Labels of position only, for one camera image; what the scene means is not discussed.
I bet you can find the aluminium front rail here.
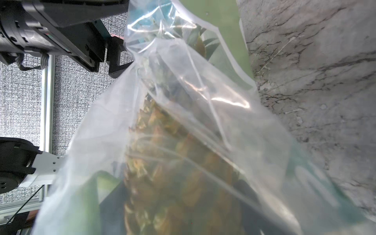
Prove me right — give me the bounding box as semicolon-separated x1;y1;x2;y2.
1;198;44;218

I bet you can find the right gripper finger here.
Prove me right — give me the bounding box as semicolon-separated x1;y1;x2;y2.
99;181;129;235

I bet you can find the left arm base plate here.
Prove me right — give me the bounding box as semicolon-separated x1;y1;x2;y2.
0;210;39;235

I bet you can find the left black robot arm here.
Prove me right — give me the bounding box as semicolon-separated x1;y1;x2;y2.
1;56;114;156

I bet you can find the yellow pineapple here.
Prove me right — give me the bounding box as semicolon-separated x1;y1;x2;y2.
123;24;250;235

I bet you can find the clear zip-top bag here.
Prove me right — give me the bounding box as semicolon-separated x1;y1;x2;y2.
32;1;376;235

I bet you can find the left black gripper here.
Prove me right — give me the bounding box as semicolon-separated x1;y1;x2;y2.
59;20;133;78

